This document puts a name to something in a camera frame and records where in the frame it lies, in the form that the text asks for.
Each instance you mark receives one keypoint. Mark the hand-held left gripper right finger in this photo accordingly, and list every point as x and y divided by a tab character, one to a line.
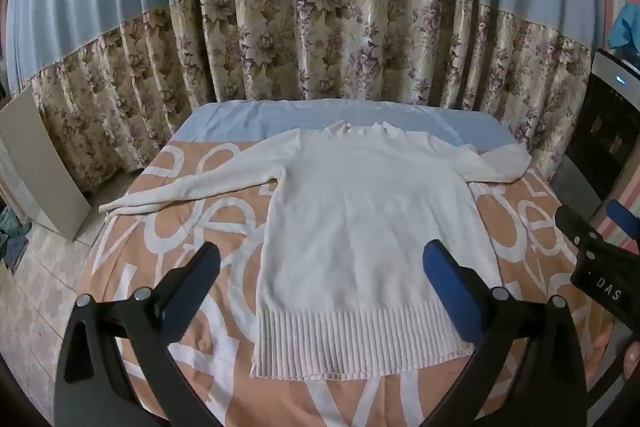
450	289

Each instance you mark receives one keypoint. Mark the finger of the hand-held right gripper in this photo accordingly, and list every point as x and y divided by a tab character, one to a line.
575	229
625	222

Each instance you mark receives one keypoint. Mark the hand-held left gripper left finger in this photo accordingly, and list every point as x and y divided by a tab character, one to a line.
175	312

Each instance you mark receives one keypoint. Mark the white knit sweater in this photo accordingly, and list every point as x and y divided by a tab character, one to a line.
360	217

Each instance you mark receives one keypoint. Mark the dark clothes pile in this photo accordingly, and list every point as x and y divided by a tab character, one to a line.
12	242

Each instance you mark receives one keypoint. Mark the person's right hand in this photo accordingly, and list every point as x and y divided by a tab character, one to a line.
633	359

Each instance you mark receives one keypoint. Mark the orange white patterned blanket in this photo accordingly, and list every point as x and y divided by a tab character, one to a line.
200	227

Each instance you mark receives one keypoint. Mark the black grey appliance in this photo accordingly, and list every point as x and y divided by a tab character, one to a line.
597	137

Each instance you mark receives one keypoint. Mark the blue cloth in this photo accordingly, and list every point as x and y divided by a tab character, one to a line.
625	27

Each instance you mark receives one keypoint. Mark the white flat board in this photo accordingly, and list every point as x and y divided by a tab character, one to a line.
40	162

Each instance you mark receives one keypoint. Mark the light blue bed sheet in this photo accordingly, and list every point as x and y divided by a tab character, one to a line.
240	119

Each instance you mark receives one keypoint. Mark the blue floral curtain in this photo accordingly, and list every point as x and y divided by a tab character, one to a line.
300	32

